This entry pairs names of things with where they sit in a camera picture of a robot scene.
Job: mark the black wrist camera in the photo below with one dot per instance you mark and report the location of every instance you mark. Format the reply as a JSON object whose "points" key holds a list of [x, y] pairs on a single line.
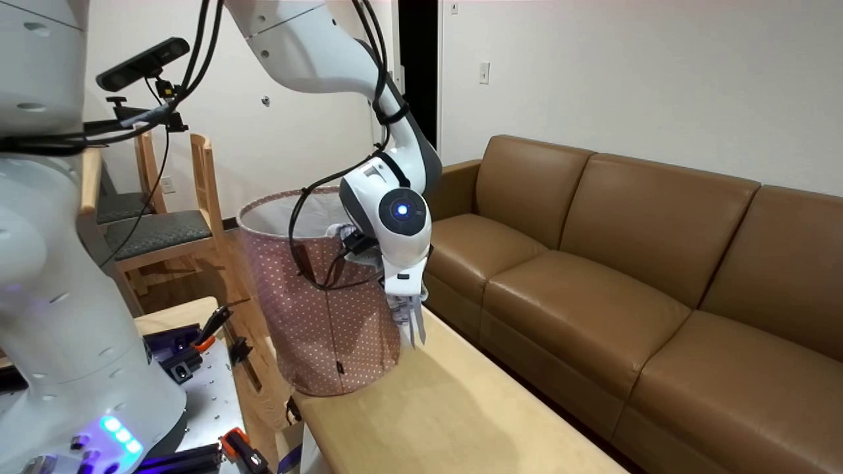
{"points": [[359, 239]]}

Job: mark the dark blue box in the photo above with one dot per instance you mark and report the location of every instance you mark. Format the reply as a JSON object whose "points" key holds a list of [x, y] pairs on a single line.
{"points": [[172, 351]]}

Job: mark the wooden chair grey cushion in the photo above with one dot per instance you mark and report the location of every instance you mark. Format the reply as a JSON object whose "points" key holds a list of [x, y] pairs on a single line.
{"points": [[167, 231], [109, 205]]}

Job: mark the tan leather armchair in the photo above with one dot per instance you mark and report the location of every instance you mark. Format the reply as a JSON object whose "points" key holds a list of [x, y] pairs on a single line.
{"points": [[658, 289]]}

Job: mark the black stereo camera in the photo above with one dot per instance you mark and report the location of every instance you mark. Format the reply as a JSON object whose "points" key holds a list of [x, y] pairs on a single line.
{"points": [[141, 57]]}

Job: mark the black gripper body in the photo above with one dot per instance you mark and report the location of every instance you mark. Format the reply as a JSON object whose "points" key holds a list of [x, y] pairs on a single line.
{"points": [[407, 302]]}

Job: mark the pink polka dot laundry bag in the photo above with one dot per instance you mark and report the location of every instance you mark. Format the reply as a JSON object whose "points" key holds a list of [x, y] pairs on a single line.
{"points": [[317, 325]]}

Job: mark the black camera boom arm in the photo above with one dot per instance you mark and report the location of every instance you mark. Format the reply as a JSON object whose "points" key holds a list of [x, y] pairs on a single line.
{"points": [[121, 119]]}

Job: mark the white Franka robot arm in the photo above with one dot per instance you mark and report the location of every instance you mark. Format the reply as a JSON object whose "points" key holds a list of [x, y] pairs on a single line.
{"points": [[60, 331]]}

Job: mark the white light switch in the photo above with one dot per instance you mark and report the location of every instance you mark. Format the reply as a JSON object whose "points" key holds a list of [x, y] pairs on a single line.
{"points": [[483, 71]]}

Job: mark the white perforated mounting plate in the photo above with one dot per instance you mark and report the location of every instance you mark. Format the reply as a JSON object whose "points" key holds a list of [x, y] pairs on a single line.
{"points": [[212, 402]]}

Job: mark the small dark wall hook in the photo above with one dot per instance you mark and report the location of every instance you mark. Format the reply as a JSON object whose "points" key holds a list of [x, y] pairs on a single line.
{"points": [[263, 101]]}

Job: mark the black orange clamp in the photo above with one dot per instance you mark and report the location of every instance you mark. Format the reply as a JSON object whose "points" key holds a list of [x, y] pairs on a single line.
{"points": [[242, 451]]}

